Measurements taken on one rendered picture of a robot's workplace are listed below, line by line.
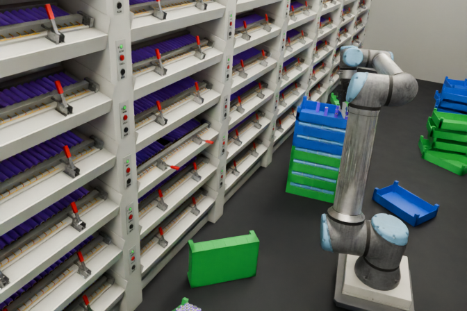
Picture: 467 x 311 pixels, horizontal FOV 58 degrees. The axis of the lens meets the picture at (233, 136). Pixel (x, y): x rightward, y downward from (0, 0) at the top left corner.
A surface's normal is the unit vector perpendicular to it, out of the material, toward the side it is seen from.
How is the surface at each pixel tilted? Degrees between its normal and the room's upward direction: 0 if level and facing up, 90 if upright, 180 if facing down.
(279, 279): 0
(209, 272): 90
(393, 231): 5
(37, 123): 17
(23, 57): 107
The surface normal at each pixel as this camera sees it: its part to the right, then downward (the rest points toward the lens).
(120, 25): 0.89, 0.25
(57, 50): 0.83, 0.50
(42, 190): 0.32, -0.79
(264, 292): 0.06, -0.90
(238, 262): 0.30, 0.43
